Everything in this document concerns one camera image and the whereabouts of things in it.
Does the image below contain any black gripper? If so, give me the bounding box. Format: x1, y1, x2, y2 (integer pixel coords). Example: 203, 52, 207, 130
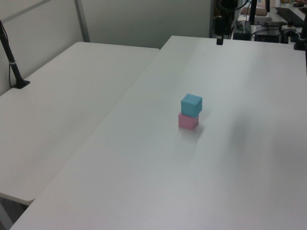
215, 0, 239, 46

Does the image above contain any black monitor stand pole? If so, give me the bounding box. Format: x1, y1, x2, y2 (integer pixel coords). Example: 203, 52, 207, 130
248, 0, 259, 25

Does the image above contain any grey partition post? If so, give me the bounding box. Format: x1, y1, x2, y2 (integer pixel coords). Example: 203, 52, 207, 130
73, 0, 91, 43

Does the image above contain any black electronics box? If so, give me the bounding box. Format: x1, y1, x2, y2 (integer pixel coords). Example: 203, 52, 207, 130
254, 22, 289, 44

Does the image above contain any grey metal frame post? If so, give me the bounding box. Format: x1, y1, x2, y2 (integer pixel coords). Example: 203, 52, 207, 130
208, 0, 217, 38

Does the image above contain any pink cube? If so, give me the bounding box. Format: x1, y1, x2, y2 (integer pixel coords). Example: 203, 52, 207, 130
178, 112, 200, 131

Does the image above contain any blue cube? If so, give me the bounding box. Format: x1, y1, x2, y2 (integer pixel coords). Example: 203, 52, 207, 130
180, 93, 203, 118

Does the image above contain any black keyboard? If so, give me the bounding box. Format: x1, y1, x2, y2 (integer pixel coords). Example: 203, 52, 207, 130
275, 7, 304, 26

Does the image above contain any white side table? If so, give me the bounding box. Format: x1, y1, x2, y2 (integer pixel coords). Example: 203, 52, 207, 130
0, 42, 161, 208

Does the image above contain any black table clamp mount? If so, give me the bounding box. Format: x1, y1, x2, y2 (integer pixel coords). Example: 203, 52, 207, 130
293, 23, 307, 51

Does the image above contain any black camera stand pole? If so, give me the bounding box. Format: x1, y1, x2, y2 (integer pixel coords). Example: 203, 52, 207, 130
0, 19, 31, 90

